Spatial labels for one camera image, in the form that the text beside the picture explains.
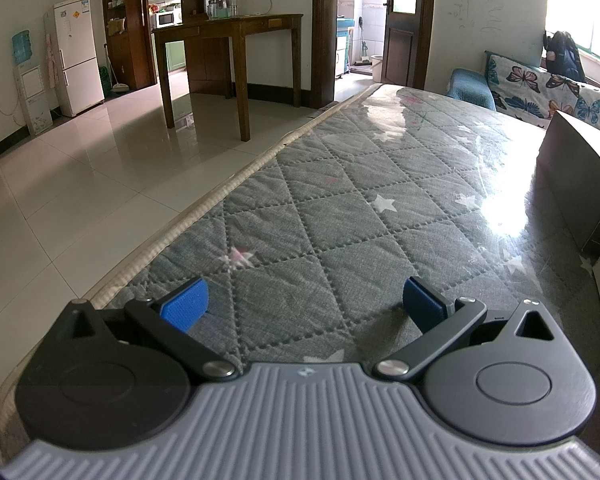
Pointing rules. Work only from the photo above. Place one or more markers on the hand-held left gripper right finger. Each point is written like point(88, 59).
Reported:
point(420, 300)

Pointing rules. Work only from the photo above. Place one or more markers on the blue water bottle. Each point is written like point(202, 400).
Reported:
point(22, 47)

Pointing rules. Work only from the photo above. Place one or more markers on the brown glass panel door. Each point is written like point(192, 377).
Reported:
point(402, 50)

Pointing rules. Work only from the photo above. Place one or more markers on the butterfly print cushion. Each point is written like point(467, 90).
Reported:
point(525, 85)

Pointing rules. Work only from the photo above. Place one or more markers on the blue white cabinet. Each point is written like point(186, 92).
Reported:
point(344, 45)

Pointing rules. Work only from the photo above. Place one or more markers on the wooden arch shelf unit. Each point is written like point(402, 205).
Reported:
point(130, 35)

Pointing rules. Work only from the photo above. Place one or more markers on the green dustpan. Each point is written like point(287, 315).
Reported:
point(105, 76)

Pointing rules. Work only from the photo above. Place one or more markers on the pink hanging cloth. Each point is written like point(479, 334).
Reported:
point(51, 60)

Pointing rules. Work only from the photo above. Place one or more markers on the white refrigerator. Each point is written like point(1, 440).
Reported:
point(77, 50)

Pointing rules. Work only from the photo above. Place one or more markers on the white broom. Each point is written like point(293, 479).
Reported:
point(119, 87)

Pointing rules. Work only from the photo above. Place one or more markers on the white bucket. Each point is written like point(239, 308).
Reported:
point(377, 67)

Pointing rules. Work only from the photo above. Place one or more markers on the white microwave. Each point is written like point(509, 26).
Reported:
point(165, 19)

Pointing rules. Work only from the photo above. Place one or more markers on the mop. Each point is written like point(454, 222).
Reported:
point(364, 57)

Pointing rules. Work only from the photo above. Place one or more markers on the dark backpack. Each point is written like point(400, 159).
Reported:
point(562, 55)

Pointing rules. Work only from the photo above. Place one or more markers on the dark wooden table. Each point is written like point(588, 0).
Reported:
point(240, 25)

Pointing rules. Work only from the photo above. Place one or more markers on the dark grey cardboard box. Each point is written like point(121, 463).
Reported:
point(570, 190)

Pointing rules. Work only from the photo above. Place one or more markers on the row of glass jars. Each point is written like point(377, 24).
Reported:
point(222, 6)

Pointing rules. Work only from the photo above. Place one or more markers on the grey quilted star mattress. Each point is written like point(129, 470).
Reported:
point(330, 200)

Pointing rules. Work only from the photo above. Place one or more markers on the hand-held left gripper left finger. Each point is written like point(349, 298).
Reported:
point(187, 302)

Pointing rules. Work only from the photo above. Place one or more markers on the blue sofa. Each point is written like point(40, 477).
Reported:
point(467, 85)

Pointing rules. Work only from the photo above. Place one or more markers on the white water dispenser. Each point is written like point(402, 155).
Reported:
point(32, 100)

